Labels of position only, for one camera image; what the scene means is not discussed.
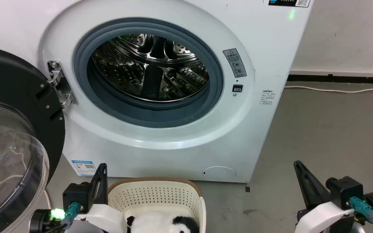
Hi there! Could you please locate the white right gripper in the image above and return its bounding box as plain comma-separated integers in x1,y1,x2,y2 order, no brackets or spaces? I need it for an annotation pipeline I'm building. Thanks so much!
294,161,356,233

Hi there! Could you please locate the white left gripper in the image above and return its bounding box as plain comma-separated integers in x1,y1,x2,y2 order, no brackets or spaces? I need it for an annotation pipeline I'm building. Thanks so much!
66,163,128,233

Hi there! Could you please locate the white front-load washing machine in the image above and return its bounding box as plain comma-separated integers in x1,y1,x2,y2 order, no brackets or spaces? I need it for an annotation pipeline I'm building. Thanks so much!
0,0,313,183

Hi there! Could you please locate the blue white QR label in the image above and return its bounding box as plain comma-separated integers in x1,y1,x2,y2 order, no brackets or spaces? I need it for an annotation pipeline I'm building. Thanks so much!
71,160,97,176

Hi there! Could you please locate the cream perforated laundry basket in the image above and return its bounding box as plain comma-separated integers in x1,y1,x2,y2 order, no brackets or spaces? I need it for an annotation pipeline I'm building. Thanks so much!
107,177,206,233

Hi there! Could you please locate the panda plush toy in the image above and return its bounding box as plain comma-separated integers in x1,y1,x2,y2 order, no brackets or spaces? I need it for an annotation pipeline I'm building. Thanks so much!
127,214,200,233

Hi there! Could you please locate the grey rubber door gasket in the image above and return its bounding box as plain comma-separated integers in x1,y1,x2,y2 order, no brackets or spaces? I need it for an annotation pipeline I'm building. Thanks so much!
73,18,224,128

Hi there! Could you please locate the round filter cover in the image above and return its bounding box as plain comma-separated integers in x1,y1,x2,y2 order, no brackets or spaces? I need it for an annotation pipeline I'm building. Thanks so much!
202,166,237,182

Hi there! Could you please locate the chrome door hinge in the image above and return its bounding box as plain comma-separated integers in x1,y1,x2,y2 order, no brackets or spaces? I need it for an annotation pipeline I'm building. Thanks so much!
47,60,76,109

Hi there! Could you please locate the black baseboard strip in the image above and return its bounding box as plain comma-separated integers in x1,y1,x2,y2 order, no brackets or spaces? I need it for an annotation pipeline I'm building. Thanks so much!
287,74,373,84

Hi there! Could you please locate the steel washer drum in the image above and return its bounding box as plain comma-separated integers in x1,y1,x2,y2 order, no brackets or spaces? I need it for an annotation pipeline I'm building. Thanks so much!
91,34,210,102

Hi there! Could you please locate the black round glass washer door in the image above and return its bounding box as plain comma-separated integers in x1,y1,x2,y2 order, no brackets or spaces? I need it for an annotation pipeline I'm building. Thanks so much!
0,45,66,233

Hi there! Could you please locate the grey warning sticker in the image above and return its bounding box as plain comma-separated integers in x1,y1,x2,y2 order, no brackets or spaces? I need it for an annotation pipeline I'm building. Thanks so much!
222,48,247,78

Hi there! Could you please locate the black QR panel sticker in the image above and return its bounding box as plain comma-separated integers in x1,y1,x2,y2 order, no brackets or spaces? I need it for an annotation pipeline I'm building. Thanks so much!
268,0,311,8

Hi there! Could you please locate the teal plug left gripper cable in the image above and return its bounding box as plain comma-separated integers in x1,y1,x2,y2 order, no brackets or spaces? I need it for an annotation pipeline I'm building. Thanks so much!
46,202,81,233

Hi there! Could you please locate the teal plug gripper cable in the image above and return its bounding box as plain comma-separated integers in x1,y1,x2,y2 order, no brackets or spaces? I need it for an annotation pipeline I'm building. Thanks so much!
46,202,81,233
347,196,373,233

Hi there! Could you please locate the teal plug right gripper cable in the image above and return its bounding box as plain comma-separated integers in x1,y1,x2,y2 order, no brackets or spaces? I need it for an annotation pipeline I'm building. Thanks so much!
347,196,373,233

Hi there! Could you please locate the white floor cable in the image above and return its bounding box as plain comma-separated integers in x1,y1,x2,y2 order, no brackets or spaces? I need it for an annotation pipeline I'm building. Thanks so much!
284,84,373,94

